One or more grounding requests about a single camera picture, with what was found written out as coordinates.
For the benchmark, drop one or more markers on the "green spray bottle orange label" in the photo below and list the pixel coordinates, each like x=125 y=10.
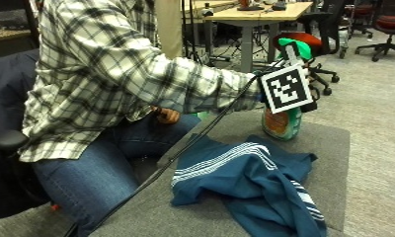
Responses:
x=283 y=126

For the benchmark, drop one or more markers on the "white cube with black markers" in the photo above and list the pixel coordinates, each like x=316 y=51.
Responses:
x=287 y=88

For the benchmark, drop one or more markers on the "red office chair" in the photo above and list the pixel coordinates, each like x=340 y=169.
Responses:
x=392 y=22
x=311 y=38
x=360 y=10

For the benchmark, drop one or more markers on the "the person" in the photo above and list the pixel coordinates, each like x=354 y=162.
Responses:
x=97 y=65

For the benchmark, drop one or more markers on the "blue cloth with white stripes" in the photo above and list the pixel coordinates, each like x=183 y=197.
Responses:
x=246 y=177

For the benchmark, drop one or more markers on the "black office chair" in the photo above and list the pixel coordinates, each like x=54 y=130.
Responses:
x=326 y=18
x=7 y=141

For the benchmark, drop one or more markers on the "wooden desk with grey legs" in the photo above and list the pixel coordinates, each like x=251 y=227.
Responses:
x=259 y=15

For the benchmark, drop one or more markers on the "black object on desk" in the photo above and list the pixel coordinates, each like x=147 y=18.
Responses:
x=279 y=6

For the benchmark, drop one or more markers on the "dark round object on desk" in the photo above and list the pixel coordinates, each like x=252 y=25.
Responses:
x=250 y=6

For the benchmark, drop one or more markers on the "dark blue jacket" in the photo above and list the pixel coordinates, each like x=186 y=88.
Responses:
x=7 y=89

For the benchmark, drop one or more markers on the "beige post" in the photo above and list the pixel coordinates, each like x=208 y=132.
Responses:
x=168 y=28

